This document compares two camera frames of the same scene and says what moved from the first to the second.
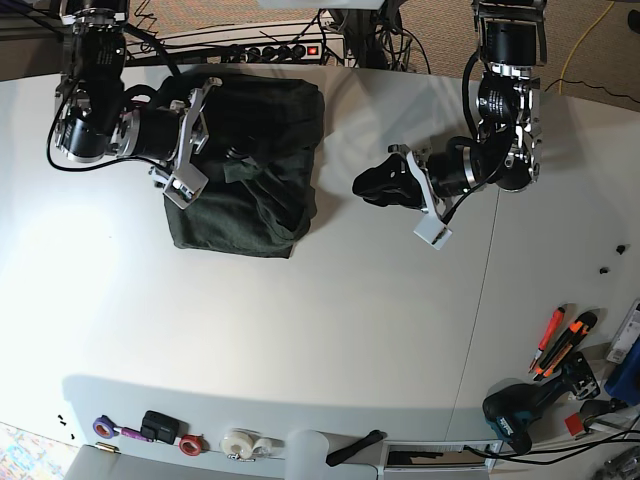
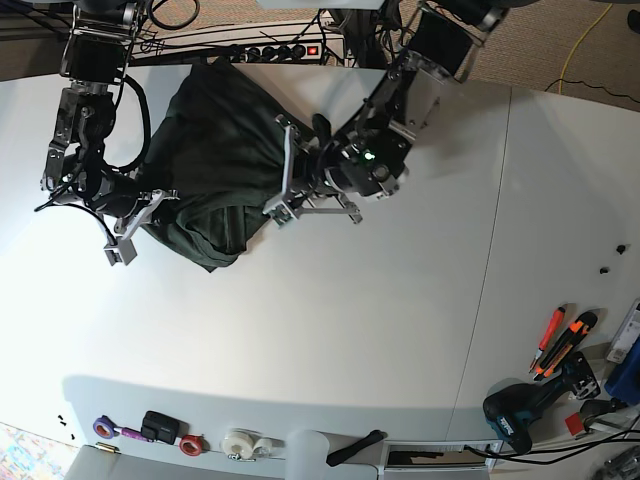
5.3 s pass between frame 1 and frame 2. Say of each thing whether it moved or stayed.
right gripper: moved
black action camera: stayed
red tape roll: stayed
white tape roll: stayed
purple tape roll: stayed
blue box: stayed
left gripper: moved
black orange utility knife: stayed
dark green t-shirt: moved
